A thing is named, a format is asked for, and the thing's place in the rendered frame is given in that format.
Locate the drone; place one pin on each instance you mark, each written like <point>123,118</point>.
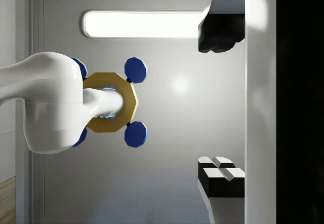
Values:
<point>126,102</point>

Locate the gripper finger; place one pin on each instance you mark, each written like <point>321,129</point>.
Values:
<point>222,186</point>
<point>222,31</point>

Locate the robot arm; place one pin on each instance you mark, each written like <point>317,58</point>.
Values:
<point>50,94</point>

